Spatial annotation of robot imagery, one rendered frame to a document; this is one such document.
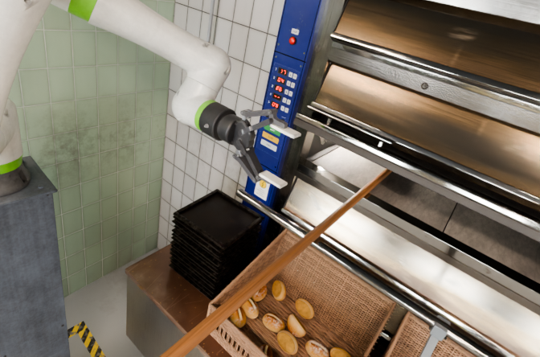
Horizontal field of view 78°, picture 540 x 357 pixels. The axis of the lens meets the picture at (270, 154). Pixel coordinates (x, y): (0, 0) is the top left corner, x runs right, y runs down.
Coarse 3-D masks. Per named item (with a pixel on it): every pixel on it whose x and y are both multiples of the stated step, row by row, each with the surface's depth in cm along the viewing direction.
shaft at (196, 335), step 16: (384, 176) 146; (368, 192) 133; (320, 224) 106; (304, 240) 98; (288, 256) 91; (272, 272) 85; (256, 288) 80; (224, 304) 74; (240, 304) 76; (208, 320) 70; (224, 320) 72; (192, 336) 66; (176, 352) 63
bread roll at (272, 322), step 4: (264, 316) 139; (268, 316) 138; (272, 316) 138; (276, 316) 138; (264, 320) 138; (268, 320) 137; (272, 320) 137; (276, 320) 137; (280, 320) 138; (264, 324) 138; (268, 324) 137; (272, 324) 136; (276, 324) 136; (280, 324) 137; (268, 328) 137; (272, 328) 136; (276, 328) 136; (280, 328) 136; (276, 332) 137
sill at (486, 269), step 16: (304, 160) 149; (320, 176) 141; (336, 176) 142; (352, 192) 134; (368, 208) 131; (384, 208) 128; (400, 224) 125; (416, 224) 122; (432, 240) 119; (448, 240) 118; (464, 256) 114; (480, 256) 113; (480, 272) 112; (496, 272) 109; (512, 272) 110; (512, 288) 107; (528, 288) 105
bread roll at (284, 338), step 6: (282, 330) 133; (282, 336) 132; (288, 336) 131; (282, 342) 131; (288, 342) 130; (294, 342) 130; (282, 348) 130; (288, 348) 129; (294, 348) 128; (288, 354) 129
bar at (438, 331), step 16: (240, 192) 118; (256, 208) 115; (288, 224) 108; (320, 240) 104; (336, 256) 100; (352, 272) 98; (368, 272) 97; (384, 288) 93; (400, 304) 91; (416, 304) 90; (432, 320) 87; (432, 336) 86; (448, 336) 85; (464, 336) 84; (432, 352) 85; (480, 352) 81
